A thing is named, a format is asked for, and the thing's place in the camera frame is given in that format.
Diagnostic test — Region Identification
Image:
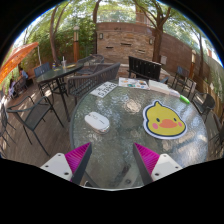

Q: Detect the black slatted wooden chair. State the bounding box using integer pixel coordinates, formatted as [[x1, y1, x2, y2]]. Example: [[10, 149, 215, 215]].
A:
[[128, 55, 169, 84]]

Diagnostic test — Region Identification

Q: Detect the wooden lamp post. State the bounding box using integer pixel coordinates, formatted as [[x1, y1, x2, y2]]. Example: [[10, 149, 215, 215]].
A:
[[72, 24, 81, 63], [189, 49, 198, 81]]

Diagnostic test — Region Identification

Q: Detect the blue metal chair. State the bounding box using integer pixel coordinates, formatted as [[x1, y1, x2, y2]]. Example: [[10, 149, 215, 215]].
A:
[[33, 62, 52, 78], [171, 65, 191, 93]]

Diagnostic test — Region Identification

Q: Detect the person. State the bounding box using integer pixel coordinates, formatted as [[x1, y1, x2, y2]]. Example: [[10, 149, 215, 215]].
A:
[[18, 67, 30, 81]]

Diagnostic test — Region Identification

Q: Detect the yellow duck mouse pad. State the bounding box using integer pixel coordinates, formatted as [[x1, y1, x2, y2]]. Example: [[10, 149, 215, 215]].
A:
[[142, 100, 189, 140]]

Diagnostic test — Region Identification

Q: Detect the white computer mouse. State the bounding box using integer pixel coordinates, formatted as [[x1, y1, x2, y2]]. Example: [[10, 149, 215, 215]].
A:
[[84, 111, 111, 135]]

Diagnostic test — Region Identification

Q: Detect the dark woven armchair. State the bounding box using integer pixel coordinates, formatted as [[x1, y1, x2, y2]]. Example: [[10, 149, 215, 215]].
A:
[[76, 53, 105, 76], [66, 62, 122, 105]]

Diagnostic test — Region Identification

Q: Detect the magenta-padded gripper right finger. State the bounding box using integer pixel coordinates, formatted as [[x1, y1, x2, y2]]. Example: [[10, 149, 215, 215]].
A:
[[132, 142, 184, 186]]

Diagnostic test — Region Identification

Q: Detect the small green block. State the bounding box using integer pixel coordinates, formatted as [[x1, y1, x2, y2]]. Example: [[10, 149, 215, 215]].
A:
[[179, 94, 191, 105]]

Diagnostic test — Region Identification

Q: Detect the orange canopy tent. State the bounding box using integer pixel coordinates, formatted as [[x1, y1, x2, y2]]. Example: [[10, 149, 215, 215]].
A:
[[0, 41, 40, 84]]

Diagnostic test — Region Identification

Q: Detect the white lettered plate sign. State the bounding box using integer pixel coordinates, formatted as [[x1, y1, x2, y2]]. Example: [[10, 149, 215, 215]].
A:
[[89, 81, 119, 99]]

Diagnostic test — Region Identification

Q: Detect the slim leaning tree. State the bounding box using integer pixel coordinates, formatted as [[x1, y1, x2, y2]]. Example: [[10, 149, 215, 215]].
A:
[[48, 3, 69, 63]]

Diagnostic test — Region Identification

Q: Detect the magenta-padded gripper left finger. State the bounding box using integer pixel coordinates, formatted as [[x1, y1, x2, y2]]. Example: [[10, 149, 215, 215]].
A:
[[39, 142, 93, 186]]

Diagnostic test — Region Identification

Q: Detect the round dark glass table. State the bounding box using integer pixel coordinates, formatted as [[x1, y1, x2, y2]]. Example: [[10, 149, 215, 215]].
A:
[[35, 62, 84, 123]]

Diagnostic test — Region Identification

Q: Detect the dark metal mesh chair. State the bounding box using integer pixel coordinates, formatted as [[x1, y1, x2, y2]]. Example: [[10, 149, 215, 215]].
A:
[[191, 90, 217, 124], [6, 94, 64, 158]]

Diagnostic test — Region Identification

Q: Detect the small white booklet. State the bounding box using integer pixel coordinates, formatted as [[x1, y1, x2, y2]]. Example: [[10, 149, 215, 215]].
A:
[[169, 88, 182, 98]]

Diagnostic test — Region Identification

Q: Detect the large forked tree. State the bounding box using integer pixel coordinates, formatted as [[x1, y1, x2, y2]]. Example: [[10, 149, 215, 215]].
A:
[[131, 0, 188, 64]]

